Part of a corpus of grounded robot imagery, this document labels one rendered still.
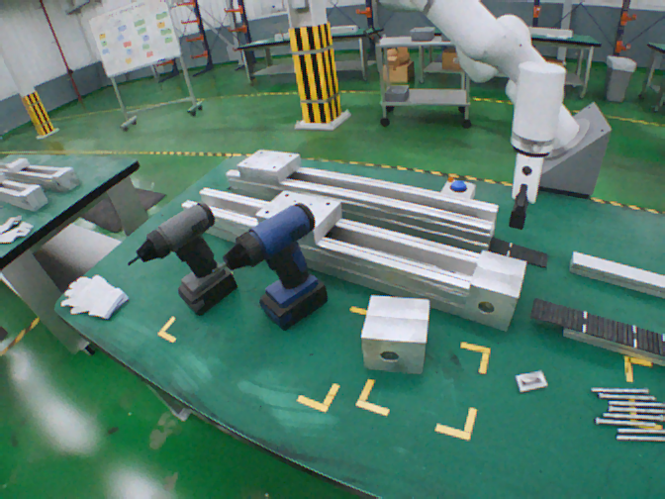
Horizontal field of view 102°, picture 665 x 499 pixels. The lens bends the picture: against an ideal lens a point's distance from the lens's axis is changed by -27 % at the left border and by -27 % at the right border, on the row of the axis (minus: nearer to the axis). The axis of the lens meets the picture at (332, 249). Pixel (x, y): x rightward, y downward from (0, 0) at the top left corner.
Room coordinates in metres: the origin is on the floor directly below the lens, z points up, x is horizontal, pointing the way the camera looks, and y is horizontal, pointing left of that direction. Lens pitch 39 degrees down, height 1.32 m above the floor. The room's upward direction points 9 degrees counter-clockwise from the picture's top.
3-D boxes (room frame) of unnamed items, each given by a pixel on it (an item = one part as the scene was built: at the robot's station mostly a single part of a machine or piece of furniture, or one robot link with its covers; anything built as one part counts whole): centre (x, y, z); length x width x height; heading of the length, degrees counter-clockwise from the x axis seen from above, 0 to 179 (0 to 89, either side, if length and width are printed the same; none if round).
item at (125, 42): (5.80, 2.47, 0.97); 1.51 x 0.50 x 1.95; 78
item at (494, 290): (0.42, -0.30, 0.83); 0.12 x 0.09 x 0.10; 143
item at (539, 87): (0.56, -0.42, 1.14); 0.09 x 0.08 x 0.13; 134
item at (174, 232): (0.56, 0.31, 0.89); 0.20 x 0.08 x 0.22; 131
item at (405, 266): (0.68, 0.06, 0.82); 0.80 x 0.10 x 0.09; 53
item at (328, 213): (0.68, 0.06, 0.87); 0.16 x 0.11 x 0.07; 53
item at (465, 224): (0.83, -0.05, 0.82); 0.80 x 0.10 x 0.09; 53
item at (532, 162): (0.56, -0.41, 1.00); 0.10 x 0.07 x 0.11; 143
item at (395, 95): (3.62, -1.19, 0.50); 1.03 x 0.55 x 1.01; 70
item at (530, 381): (0.23, -0.29, 0.78); 0.05 x 0.03 x 0.01; 85
